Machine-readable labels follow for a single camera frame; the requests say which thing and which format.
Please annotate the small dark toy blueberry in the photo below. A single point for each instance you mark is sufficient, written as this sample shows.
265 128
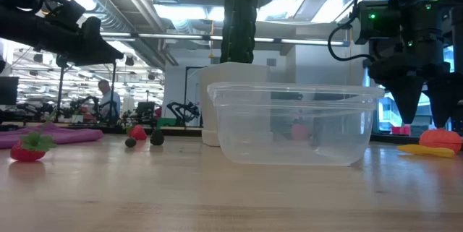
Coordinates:
130 142

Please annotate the long ceiling light bar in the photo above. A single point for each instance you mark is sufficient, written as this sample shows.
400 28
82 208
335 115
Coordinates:
173 36

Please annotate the clear plastic tupperware container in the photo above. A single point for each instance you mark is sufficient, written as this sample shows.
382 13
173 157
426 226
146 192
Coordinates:
289 123

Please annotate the yellow toy banana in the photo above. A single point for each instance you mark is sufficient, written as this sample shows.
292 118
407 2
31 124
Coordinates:
427 150

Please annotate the orange toy mandarin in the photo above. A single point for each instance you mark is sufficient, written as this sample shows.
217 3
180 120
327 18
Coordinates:
439 139

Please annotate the red toy strawberry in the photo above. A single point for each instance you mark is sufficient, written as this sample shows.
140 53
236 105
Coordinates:
138 133

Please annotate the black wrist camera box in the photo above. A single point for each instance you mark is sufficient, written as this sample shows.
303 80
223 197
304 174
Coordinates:
65 15
378 22

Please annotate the red strawberry with green leaves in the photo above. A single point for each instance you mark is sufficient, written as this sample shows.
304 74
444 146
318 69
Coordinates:
25 154

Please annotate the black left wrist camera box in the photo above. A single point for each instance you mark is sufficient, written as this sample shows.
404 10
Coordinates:
65 15

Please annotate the person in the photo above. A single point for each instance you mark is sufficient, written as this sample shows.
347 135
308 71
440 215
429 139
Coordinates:
108 102

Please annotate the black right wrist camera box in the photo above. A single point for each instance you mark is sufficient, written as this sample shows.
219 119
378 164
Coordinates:
378 22

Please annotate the black metal stand frame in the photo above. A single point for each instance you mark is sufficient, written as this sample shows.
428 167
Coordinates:
60 91

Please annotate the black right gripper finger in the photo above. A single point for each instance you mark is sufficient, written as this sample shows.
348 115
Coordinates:
443 102
407 98

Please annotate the black computer monitor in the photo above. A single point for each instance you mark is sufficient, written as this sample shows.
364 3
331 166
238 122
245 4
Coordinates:
8 90

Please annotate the purple cloth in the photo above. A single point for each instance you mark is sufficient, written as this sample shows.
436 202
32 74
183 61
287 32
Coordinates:
65 135

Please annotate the pink box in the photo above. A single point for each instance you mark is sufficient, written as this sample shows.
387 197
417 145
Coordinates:
401 130

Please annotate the white plant pot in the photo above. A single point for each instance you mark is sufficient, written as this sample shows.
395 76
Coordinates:
217 98

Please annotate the large black toy blackberry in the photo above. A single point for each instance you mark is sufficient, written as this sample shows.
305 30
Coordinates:
157 138

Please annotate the green cactus plant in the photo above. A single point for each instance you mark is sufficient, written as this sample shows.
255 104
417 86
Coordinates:
238 19

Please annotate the black background robot arm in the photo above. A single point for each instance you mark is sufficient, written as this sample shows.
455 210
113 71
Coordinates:
182 111

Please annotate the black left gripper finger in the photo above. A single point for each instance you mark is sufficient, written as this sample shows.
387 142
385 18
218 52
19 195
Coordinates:
101 53
91 29

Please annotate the green box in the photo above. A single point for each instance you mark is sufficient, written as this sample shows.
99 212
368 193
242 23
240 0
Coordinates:
166 122

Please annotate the black office chair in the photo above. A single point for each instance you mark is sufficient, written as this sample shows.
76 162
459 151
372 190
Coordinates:
145 109

